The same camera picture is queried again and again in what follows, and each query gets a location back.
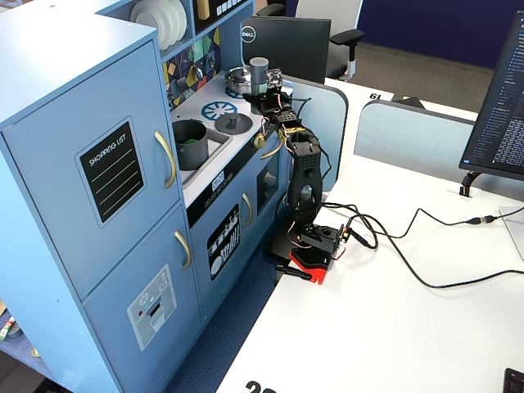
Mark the gold toy stove knob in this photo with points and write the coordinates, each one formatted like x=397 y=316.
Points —
x=258 y=141

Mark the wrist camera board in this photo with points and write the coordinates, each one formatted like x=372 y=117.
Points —
x=275 y=78

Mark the small controller board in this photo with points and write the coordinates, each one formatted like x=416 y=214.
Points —
x=347 y=235

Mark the black Dell monitor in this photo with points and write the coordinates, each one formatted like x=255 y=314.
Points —
x=286 y=49

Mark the monitor showing code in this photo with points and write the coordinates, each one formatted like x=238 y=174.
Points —
x=503 y=123

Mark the black toy pot lid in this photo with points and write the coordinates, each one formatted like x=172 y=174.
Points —
x=241 y=125

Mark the black table clamp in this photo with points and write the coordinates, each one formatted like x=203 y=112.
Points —
x=290 y=271

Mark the steel toy pot with lid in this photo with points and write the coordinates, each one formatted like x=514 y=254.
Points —
x=237 y=79

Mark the white toy plate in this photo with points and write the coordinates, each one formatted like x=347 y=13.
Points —
x=182 y=16
x=145 y=24
x=170 y=20

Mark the white black office chair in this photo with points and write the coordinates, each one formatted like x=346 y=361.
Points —
x=327 y=12

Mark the wooden utensil block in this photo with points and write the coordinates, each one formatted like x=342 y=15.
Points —
x=203 y=9

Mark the red robot base plate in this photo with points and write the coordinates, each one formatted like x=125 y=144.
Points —
x=315 y=272

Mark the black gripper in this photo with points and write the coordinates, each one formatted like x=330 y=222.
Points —
x=257 y=101

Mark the silver laptop stand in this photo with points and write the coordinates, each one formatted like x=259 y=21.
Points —
x=516 y=229

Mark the navy blue partition wall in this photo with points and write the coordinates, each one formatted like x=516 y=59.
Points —
x=430 y=28

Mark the blue toy kitchen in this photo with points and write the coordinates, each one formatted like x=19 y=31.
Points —
x=61 y=163

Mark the gray toy pot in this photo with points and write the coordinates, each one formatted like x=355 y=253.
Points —
x=194 y=157

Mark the green toy peas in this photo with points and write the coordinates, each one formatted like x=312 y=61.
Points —
x=189 y=141

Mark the gray salt shaker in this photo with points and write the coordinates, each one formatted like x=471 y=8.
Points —
x=259 y=73

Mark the black keyboard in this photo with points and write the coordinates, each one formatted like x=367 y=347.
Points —
x=515 y=382

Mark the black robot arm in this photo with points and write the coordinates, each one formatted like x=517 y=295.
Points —
x=305 y=163

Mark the light blue rounded desk divider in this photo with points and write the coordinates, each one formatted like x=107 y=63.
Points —
x=409 y=139
x=327 y=118

